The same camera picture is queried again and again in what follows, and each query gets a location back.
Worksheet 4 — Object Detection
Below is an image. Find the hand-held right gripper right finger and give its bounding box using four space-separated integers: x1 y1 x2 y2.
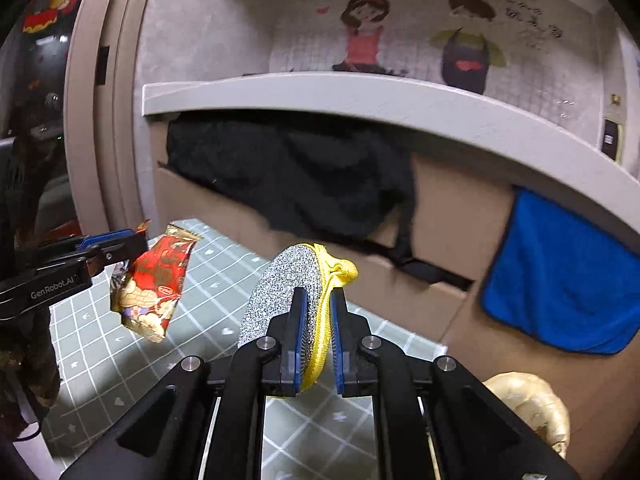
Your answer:
330 287 581 480

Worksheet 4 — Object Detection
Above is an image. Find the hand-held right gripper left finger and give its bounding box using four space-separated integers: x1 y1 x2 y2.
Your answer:
60 287 309 480

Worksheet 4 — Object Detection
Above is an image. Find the red gold snack wrapper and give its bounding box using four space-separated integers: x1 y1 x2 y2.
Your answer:
109 220 203 344

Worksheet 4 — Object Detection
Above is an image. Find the beige door frame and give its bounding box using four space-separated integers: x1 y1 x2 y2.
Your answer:
62 0 161 233

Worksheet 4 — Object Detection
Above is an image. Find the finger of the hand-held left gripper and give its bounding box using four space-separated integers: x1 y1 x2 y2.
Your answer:
36 235 149 278
35 228 138 261

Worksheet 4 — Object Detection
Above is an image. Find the blue towel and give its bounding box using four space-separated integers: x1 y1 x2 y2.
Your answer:
481 186 640 356

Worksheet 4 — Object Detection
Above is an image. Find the wooden base cabinet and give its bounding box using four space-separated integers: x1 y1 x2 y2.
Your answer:
152 120 640 480

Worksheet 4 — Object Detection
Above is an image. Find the yellow plastic bin bag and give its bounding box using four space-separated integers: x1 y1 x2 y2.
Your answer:
481 371 572 461

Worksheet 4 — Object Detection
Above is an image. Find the red door decoration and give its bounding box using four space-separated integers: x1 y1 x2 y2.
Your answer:
22 0 78 36

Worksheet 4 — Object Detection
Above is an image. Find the cartoon couple wall poster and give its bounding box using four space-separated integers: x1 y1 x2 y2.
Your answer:
270 0 608 126

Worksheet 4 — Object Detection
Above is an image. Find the sparkly round yellow-rimmed coaster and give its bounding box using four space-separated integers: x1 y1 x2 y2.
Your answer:
236 242 360 395

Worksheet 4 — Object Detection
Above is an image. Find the black cloth bag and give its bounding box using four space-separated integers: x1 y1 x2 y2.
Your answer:
165 117 473 291

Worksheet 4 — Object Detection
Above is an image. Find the green grid tablecloth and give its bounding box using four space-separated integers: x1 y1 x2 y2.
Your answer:
15 217 451 480

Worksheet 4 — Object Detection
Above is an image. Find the dark soy sauce bottle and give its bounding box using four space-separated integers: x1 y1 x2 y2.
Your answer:
601 94 626 163

